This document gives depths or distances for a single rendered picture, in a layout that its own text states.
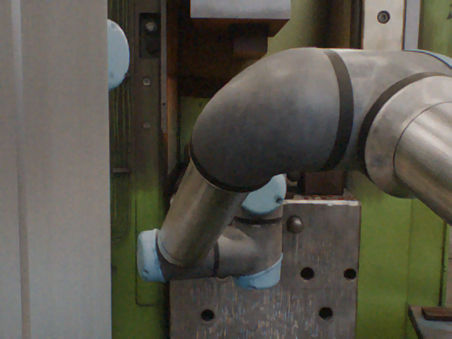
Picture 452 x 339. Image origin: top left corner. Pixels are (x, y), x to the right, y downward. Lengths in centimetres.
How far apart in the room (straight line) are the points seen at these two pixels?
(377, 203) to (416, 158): 94
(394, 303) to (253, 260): 67
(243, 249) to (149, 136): 56
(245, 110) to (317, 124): 6
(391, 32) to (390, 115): 89
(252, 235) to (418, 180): 44
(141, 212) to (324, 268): 45
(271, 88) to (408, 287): 105
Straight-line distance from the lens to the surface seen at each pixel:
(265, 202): 86
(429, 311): 127
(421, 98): 52
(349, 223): 122
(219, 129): 55
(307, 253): 122
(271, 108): 52
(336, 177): 126
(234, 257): 88
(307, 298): 125
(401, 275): 149
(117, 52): 63
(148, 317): 148
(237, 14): 123
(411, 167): 50
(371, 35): 139
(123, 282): 146
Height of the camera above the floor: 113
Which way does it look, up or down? 8 degrees down
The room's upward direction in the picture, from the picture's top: 1 degrees clockwise
